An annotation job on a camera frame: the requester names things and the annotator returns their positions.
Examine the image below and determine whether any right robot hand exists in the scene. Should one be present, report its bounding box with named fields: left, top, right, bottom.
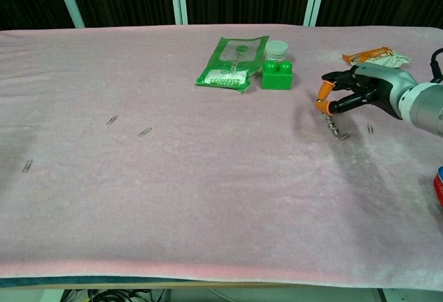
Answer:
left=315, top=63, right=418, bottom=120

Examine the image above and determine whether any silver magnetic ball chain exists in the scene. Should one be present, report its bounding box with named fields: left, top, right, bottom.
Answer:
left=323, top=113, right=342, bottom=139

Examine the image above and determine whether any orange white snack bag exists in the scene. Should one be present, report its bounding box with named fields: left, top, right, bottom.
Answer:
left=342, top=46, right=412, bottom=69

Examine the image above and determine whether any green toy brick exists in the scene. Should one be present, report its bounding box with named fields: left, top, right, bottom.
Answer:
left=261, top=60, right=293, bottom=91

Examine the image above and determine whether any white round jar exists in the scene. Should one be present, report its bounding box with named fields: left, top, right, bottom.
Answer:
left=264, top=40, right=290, bottom=63

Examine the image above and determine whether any blue snack bag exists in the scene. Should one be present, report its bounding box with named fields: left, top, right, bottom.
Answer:
left=433, top=165, right=443, bottom=213

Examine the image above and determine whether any green wet wipes packet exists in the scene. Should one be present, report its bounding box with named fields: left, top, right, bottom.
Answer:
left=194, top=35, right=270, bottom=94

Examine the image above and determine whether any pink table cloth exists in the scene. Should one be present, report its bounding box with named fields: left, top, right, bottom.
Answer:
left=0, top=24, right=443, bottom=291

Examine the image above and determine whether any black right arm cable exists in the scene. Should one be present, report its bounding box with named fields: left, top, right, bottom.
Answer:
left=430, top=48, right=443, bottom=83

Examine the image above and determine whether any black floor cable bundle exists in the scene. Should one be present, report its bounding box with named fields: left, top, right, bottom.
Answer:
left=62, top=288, right=167, bottom=302

